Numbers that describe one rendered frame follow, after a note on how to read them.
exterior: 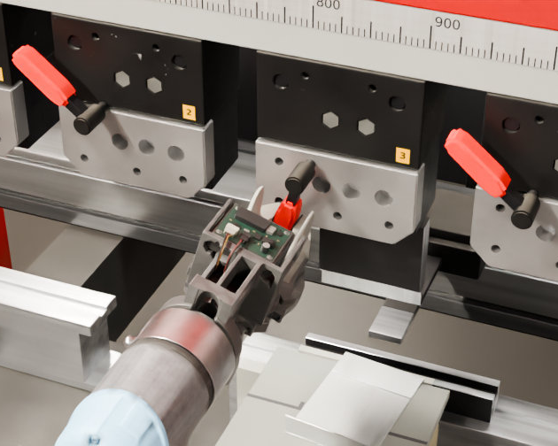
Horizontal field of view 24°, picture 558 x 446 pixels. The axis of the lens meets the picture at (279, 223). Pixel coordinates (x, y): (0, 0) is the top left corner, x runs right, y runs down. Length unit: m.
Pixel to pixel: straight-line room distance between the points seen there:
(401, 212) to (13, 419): 0.53
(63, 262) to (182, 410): 0.76
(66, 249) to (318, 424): 0.56
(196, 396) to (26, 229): 2.39
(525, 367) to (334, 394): 1.64
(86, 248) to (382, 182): 0.64
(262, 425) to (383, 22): 0.40
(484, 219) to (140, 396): 0.36
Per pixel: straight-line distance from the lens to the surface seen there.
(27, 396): 1.46
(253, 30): 1.10
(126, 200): 1.63
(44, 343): 1.44
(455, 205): 1.46
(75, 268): 1.63
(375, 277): 1.22
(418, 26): 1.04
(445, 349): 2.88
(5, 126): 1.28
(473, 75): 1.05
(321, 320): 2.94
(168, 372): 0.91
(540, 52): 1.03
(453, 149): 1.04
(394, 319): 1.34
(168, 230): 1.63
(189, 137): 1.17
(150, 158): 1.20
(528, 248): 1.11
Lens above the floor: 1.84
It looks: 34 degrees down
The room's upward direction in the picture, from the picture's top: straight up
